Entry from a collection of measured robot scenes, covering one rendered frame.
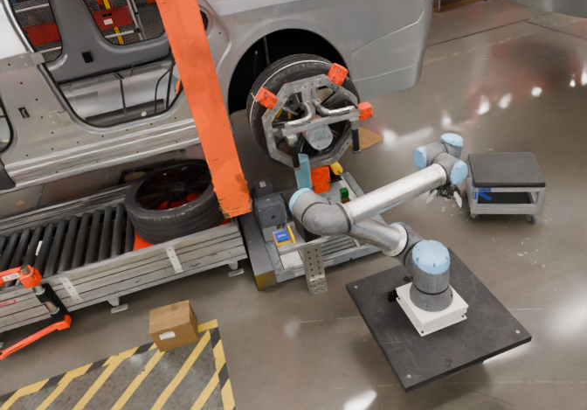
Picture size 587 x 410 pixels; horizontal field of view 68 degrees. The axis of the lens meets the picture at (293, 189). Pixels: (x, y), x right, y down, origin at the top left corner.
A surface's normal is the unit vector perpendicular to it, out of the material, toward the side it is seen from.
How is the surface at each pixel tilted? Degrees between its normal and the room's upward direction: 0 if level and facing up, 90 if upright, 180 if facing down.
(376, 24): 90
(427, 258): 2
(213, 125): 90
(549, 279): 0
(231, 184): 90
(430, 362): 0
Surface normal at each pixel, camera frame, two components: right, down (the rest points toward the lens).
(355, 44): 0.26, 0.54
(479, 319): -0.15, -0.80
